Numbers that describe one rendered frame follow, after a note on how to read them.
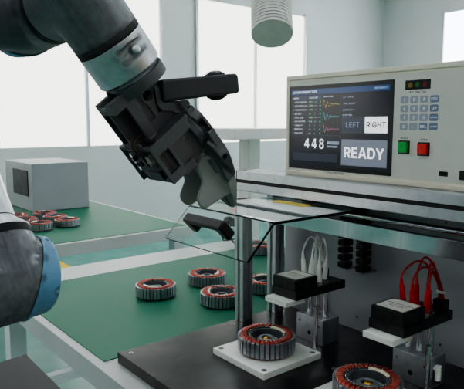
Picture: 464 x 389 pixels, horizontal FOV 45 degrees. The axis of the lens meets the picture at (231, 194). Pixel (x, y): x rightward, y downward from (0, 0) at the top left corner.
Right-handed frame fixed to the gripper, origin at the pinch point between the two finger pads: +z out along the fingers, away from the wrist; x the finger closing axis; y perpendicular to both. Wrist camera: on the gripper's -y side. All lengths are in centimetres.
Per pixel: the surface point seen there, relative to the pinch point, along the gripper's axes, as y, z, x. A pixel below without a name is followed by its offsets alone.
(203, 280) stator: -14, 57, -71
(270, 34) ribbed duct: -109, 31, -107
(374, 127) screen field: -35.5, 17.3, -6.9
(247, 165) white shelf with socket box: -69, 63, -107
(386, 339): -6.3, 37.1, 4.8
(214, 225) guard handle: -2.9, 12.1, -16.8
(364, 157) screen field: -32.0, 21.7, -8.9
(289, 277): -11.4, 35.8, -20.4
